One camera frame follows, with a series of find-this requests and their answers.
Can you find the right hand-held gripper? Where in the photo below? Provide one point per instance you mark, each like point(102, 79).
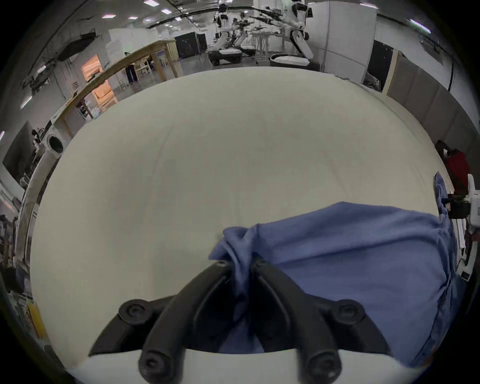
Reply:
point(473, 204)

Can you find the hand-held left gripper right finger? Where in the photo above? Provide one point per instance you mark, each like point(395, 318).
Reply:
point(300, 318)

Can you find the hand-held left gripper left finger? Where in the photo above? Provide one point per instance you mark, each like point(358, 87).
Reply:
point(176, 318)

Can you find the blue shirt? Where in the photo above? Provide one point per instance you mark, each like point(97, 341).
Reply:
point(356, 255)

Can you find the person's body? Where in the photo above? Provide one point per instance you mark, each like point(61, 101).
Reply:
point(457, 167)

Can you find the bed with beige sheet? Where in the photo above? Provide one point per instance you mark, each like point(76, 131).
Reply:
point(210, 157)

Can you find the white washing machine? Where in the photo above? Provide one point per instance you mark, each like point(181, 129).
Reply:
point(54, 142)

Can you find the white humanoid robot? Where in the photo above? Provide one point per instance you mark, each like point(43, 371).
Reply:
point(296, 33)
point(227, 37)

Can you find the long wooden table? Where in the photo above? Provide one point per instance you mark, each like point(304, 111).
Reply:
point(123, 65)

